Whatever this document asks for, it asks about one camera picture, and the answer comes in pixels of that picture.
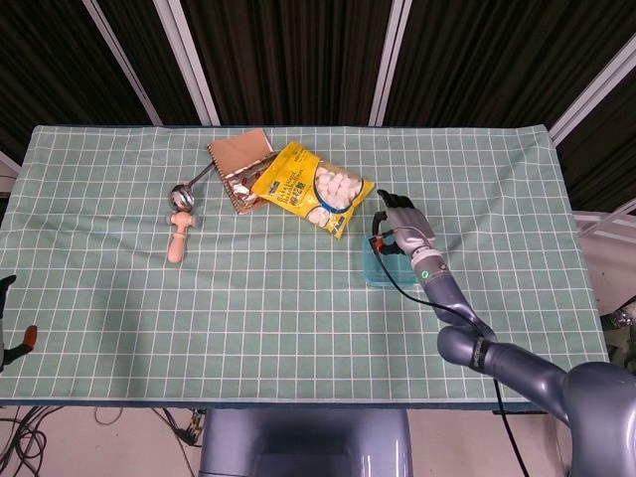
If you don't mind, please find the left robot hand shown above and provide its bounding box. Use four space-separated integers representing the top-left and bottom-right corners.
0 274 39 374

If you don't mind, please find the slanted white frame post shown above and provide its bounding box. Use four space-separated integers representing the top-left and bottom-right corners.
81 0 164 126

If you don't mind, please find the white metal frame rail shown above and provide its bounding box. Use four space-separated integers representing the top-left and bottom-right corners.
570 198 636 244

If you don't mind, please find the wide white frame post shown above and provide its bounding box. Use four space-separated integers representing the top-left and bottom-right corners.
152 0 222 126

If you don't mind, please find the yellow marshmallow bag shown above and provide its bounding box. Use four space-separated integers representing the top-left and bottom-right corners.
249 140 376 240

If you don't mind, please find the metal soup ladle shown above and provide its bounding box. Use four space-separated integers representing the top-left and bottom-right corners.
168 163 216 213

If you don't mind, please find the grey robot torso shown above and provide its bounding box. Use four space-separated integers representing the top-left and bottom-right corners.
198 407 413 477

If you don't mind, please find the silver red snack packet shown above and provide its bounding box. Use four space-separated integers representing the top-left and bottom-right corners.
226 158 279 210

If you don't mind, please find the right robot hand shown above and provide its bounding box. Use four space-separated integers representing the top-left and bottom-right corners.
372 188 438 258

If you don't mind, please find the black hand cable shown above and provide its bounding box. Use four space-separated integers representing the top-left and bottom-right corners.
370 237 531 477

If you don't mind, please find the black pleated curtain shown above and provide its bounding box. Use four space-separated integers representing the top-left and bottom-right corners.
0 0 636 215

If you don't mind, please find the green checked tablecloth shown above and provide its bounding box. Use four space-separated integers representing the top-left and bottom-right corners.
0 123 617 406

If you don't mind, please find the blue plastic lid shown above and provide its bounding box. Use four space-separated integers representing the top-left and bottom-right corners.
364 234 421 285

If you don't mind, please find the black floor cable bundle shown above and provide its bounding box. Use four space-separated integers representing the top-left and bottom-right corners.
0 404 69 477

